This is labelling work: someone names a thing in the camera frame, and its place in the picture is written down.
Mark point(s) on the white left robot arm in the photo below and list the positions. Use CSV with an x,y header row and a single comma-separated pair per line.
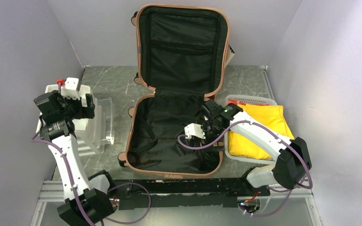
x,y
86,199

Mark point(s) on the yellow garment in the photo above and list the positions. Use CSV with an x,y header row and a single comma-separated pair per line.
x,y
271,116

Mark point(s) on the white plastic drawer organizer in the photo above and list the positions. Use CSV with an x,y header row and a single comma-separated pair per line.
x,y
88,119

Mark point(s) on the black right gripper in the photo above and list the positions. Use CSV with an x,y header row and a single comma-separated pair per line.
x,y
205,124

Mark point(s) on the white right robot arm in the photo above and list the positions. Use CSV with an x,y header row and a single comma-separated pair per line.
x,y
292,160

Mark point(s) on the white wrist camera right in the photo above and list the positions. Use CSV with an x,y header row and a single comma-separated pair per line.
x,y
194,130

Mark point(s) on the pink hard-shell suitcase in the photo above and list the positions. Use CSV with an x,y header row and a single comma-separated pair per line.
x,y
181,60

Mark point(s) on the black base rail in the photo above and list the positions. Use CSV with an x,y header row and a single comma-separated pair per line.
x,y
141,193

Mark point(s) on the white plastic mesh basket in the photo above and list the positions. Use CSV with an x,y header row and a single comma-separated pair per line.
x,y
239,125

